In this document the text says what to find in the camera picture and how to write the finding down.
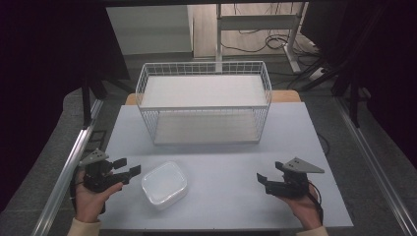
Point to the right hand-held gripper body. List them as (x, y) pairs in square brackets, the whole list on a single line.
[(291, 187)]

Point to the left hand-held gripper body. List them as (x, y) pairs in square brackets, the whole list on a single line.
[(98, 178)]

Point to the white plastic lidded container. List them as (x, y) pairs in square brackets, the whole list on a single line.
[(164, 185)]

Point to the person's left hand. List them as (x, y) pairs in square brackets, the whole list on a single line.
[(88, 203)]

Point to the person's right hand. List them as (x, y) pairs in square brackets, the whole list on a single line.
[(306, 211)]

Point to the black metal stand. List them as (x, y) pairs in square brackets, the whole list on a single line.
[(87, 105), (354, 98)]

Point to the light wooden table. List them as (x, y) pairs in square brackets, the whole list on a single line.
[(288, 96)]

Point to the white power strip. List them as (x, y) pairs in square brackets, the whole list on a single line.
[(317, 73)]

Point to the white cabinet panel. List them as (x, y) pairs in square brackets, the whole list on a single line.
[(149, 29)]

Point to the aluminium rail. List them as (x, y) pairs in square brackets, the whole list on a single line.
[(67, 170), (373, 154)]

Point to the white metal desk frame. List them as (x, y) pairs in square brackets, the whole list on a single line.
[(257, 22)]

